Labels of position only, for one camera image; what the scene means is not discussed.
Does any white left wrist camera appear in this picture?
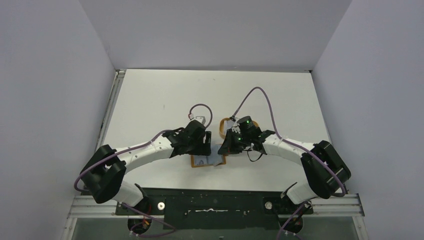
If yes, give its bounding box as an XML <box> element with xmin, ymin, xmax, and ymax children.
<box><xmin>190</xmin><ymin>116</ymin><xmax>206</xmax><ymax>126</ymax></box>

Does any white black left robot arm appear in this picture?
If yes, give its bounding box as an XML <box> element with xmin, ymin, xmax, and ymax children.
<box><xmin>77</xmin><ymin>119</ymin><xmax>212</xmax><ymax>215</ymax></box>

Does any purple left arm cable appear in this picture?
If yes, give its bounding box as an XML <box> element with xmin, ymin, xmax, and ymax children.
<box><xmin>73</xmin><ymin>103</ymin><xmax>214</xmax><ymax>239</ymax></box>

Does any silver credit card stack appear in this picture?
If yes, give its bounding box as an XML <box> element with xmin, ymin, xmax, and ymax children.
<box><xmin>223</xmin><ymin>120</ymin><xmax>240</xmax><ymax>134</ymax></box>

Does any yellow leather card holder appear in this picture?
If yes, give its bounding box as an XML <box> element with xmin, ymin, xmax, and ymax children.
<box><xmin>190</xmin><ymin>144</ymin><xmax>227</xmax><ymax>168</ymax></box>

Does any black loop cable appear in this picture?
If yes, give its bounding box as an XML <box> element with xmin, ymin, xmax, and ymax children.
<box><xmin>246</xmin><ymin>149</ymin><xmax>264</xmax><ymax>163</ymax></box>

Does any aluminium frame rail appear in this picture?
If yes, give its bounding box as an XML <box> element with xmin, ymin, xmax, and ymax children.
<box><xmin>67</xmin><ymin>194</ymin><xmax>365</xmax><ymax>219</ymax></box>

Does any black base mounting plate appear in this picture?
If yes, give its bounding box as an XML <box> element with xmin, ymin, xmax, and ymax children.
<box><xmin>112</xmin><ymin>185</ymin><xmax>313</xmax><ymax>237</ymax></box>

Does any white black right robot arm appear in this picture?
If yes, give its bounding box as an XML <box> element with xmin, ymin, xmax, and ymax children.
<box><xmin>218</xmin><ymin>116</ymin><xmax>352</xmax><ymax>214</ymax></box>

